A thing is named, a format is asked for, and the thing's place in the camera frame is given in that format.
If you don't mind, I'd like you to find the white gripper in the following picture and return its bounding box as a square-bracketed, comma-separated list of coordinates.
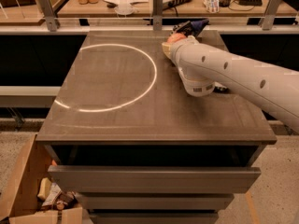
[162, 37, 200, 63]

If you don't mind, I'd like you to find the red apple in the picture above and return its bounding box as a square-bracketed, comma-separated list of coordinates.
[167, 33, 186, 44]

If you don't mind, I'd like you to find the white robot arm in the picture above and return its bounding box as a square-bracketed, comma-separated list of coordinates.
[162, 35, 299, 132]

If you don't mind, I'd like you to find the blue chip bag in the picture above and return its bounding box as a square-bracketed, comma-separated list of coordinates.
[172, 20, 209, 37]

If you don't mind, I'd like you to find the green chip bag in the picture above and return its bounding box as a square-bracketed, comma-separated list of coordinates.
[214, 82, 229, 93]

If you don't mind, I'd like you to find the white power strip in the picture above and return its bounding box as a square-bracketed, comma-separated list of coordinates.
[163, 0, 192, 10]

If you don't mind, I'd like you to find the patterned paper cup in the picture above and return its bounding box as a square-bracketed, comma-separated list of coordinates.
[204, 0, 220, 13]

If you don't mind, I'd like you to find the grey drawer cabinet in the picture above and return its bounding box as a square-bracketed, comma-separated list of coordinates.
[36, 31, 276, 224]

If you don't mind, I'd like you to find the cardboard box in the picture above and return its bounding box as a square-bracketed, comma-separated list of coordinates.
[0, 135, 83, 224]

